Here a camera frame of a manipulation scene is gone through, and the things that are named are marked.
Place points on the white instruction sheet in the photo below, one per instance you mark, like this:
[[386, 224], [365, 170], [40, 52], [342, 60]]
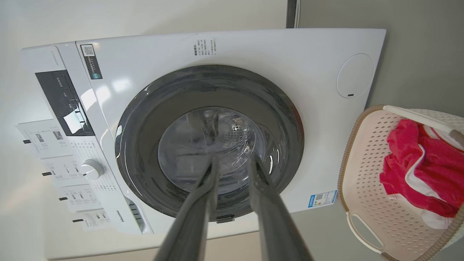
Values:
[[43, 139], [81, 198], [61, 171], [93, 219]]

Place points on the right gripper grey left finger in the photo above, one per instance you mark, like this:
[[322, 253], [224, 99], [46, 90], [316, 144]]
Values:
[[188, 224]]

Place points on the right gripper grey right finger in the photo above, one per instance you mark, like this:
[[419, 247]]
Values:
[[279, 232]]

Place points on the round dark glass washer door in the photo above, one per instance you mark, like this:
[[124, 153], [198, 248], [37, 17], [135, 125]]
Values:
[[145, 145]]

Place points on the blue energy label sticker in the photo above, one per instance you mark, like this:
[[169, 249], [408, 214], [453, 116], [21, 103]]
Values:
[[322, 199]]

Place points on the black QR code sticker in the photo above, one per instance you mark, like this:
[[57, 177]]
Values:
[[91, 61]]

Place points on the white front-load washing machine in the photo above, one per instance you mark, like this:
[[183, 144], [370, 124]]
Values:
[[290, 54]]

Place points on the beige perforated laundry basket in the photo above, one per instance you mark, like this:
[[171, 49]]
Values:
[[369, 163]]

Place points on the red and white garment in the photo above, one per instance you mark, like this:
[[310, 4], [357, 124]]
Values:
[[435, 170]]

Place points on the round white filter cover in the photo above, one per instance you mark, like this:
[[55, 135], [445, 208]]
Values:
[[355, 75]]

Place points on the small printed text label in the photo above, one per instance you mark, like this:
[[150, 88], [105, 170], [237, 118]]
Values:
[[204, 46]]

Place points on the black washer display panel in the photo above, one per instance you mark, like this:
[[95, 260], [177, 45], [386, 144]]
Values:
[[59, 98]]

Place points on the white round control knob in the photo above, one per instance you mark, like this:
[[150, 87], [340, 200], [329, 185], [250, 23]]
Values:
[[92, 169]]

